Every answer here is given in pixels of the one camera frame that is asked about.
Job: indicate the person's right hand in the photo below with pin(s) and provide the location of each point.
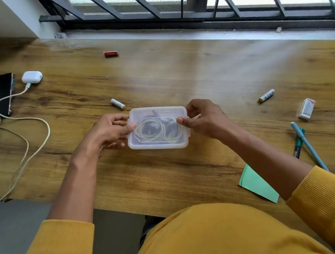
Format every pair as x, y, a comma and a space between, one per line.
209, 120

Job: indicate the person's left hand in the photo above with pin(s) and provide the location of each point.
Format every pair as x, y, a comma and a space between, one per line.
102, 136

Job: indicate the person's right thumb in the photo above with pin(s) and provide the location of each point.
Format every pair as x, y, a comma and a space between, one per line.
186, 121

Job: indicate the person's left thumb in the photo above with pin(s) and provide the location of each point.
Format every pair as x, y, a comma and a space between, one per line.
128, 130

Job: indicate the clear plastic lidded container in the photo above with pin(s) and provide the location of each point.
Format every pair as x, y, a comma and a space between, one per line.
157, 143

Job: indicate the person's left forearm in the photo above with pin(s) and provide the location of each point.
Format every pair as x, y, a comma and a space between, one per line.
75, 185

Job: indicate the person's right forearm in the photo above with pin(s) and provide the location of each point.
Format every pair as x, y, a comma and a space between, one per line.
266, 160

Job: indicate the white battery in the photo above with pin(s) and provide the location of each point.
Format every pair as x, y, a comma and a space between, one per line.
118, 104
266, 96

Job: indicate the red battery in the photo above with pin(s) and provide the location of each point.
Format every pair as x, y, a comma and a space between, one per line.
110, 53

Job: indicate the green paper sheet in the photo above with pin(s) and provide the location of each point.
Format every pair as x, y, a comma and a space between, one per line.
257, 184

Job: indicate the white earbuds case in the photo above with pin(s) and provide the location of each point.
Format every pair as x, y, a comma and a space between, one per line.
31, 77

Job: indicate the dark green marker pen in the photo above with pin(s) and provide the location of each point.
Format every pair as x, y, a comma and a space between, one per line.
298, 145

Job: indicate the black metal window grille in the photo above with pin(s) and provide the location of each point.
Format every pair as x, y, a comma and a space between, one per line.
198, 5

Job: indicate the small white grey box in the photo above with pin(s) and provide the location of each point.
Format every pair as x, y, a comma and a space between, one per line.
306, 108

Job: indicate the mustard yellow sweater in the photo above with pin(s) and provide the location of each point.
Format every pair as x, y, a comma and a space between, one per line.
212, 242

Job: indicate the light blue pen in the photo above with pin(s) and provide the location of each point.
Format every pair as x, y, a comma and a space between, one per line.
309, 146

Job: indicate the small round coin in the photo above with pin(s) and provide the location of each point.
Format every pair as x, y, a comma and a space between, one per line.
279, 29

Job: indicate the small white wall fitting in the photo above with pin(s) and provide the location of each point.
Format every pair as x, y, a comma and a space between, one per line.
60, 35

